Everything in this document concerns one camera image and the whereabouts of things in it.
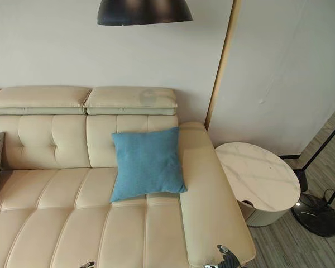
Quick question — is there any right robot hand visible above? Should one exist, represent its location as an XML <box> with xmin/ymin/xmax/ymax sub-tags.
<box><xmin>203</xmin><ymin>245</ymin><xmax>241</xmax><ymax>268</ymax></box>

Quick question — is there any cream leather sofa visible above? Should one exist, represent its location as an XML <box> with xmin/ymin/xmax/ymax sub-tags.
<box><xmin>0</xmin><ymin>85</ymin><xmax>255</xmax><ymax>268</ymax></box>

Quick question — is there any round white marble side table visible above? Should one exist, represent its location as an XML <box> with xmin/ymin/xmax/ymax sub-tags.
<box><xmin>214</xmin><ymin>142</ymin><xmax>302</xmax><ymax>227</ymax></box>

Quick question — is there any round black marble lamp base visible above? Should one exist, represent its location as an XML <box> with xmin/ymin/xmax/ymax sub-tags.
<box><xmin>290</xmin><ymin>193</ymin><xmax>335</xmax><ymax>238</ymax></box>

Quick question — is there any blue square cushion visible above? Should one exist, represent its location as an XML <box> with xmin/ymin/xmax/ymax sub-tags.
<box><xmin>109</xmin><ymin>127</ymin><xmax>188</xmax><ymax>204</ymax></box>

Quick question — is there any black tripod stand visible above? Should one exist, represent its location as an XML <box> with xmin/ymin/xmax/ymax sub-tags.
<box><xmin>293</xmin><ymin>114</ymin><xmax>335</xmax><ymax>208</ymax></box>

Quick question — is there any gold curved lamp pole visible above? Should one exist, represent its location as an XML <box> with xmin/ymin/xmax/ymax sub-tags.
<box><xmin>204</xmin><ymin>0</ymin><xmax>242</xmax><ymax>132</ymax></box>

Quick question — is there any black dome lamp shade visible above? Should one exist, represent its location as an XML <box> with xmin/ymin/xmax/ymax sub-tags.
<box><xmin>96</xmin><ymin>0</ymin><xmax>194</xmax><ymax>27</ymax></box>

